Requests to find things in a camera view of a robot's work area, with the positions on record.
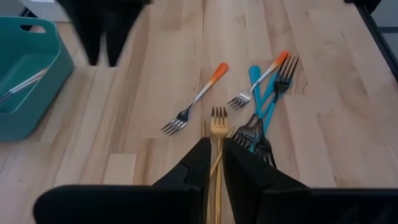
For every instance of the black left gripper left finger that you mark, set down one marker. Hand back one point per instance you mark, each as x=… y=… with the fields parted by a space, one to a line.
x=124 y=205

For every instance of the black table edge rail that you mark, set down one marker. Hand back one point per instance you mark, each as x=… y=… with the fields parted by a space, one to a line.
x=382 y=42

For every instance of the teal plastic bin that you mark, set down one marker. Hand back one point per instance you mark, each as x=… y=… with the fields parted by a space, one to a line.
x=31 y=124

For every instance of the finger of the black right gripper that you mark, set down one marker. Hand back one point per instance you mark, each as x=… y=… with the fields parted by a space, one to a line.
x=90 y=28
x=119 y=28

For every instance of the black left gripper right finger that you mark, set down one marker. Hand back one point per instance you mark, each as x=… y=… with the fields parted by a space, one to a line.
x=295 y=205

